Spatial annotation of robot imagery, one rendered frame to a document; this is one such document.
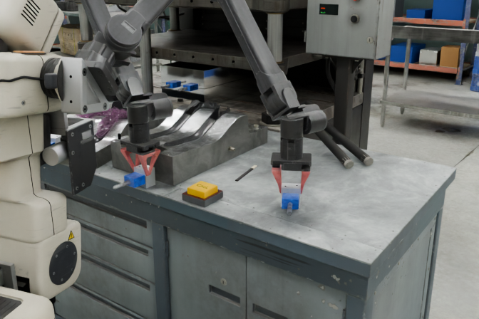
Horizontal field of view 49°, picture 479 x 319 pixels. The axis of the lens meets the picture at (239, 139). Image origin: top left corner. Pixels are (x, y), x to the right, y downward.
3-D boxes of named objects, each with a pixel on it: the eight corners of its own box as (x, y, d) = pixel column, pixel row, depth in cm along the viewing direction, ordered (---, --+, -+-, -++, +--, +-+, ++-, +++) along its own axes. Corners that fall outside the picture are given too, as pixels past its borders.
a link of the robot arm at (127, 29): (184, -46, 143) (199, -72, 135) (222, -14, 145) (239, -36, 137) (87, 52, 117) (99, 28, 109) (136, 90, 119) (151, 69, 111)
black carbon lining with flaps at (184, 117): (171, 154, 156) (170, 123, 154) (134, 144, 165) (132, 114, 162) (239, 127, 183) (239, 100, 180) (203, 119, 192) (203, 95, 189)
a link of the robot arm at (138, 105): (122, 100, 144) (132, 104, 140) (145, 97, 148) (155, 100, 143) (124, 124, 146) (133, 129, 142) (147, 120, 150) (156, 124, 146)
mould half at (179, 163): (173, 186, 151) (171, 141, 146) (112, 167, 165) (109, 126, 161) (267, 142, 189) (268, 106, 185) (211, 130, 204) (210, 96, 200)
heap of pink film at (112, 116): (106, 139, 174) (105, 116, 171) (61, 134, 179) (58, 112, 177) (144, 119, 197) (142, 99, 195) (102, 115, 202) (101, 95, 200)
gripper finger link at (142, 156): (145, 168, 154) (143, 137, 151) (162, 173, 150) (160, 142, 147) (127, 175, 149) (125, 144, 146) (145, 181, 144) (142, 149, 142)
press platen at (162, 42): (284, 109, 207) (285, 64, 202) (75, 73, 279) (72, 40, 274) (366, 76, 272) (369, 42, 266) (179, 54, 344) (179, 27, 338)
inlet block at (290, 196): (299, 224, 128) (299, 204, 126) (279, 223, 128) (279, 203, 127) (300, 201, 140) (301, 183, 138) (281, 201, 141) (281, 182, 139)
